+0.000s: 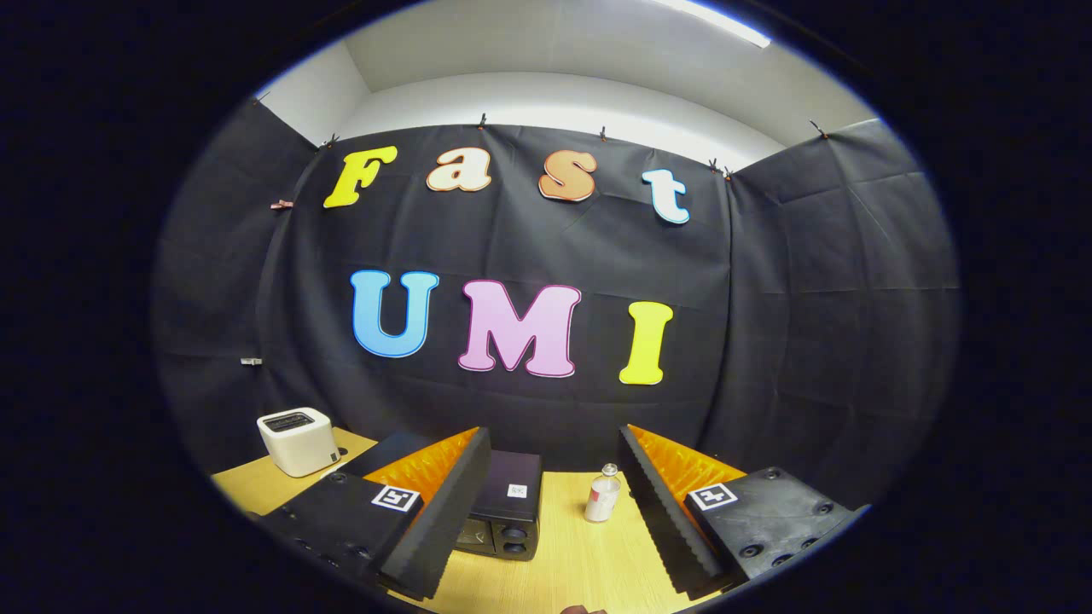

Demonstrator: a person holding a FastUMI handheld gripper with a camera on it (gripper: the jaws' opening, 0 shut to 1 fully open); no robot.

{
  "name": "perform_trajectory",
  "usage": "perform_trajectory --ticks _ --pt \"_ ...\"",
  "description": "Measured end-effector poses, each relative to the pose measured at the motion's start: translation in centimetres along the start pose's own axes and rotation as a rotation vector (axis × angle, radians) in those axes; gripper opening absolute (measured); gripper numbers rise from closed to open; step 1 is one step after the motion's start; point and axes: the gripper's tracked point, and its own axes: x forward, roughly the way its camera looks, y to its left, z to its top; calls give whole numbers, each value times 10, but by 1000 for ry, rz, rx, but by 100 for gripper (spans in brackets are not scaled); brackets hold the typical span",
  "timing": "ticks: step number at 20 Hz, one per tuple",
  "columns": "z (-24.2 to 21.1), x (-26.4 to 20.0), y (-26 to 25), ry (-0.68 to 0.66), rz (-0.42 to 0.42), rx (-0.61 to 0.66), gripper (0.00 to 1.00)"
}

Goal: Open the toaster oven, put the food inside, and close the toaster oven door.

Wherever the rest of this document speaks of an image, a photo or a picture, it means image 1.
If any small clear glass bottle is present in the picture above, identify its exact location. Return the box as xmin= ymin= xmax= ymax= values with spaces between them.
xmin=584 ymin=463 xmax=622 ymax=524

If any black toaster oven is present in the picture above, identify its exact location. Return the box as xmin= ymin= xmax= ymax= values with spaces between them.
xmin=340 ymin=431 xmax=543 ymax=562

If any white bread toaster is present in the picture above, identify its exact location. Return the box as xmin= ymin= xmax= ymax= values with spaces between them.
xmin=257 ymin=407 xmax=342 ymax=478

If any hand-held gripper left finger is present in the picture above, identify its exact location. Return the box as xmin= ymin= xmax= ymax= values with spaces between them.
xmin=256 ymin=426 xmax=497 ymax=602

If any ceiling light strip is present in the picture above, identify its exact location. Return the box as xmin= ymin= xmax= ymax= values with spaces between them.
xmin=661 ymin=0 xmax=773 ymax=49

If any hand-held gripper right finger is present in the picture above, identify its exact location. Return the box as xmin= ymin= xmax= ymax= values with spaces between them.
xmin=616 ymin=424 xmax=858 ymax=598

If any black backdrop cloth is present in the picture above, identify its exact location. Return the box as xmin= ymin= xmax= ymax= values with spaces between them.
xmin=154 ymin=98 xmax=965 ymax=513

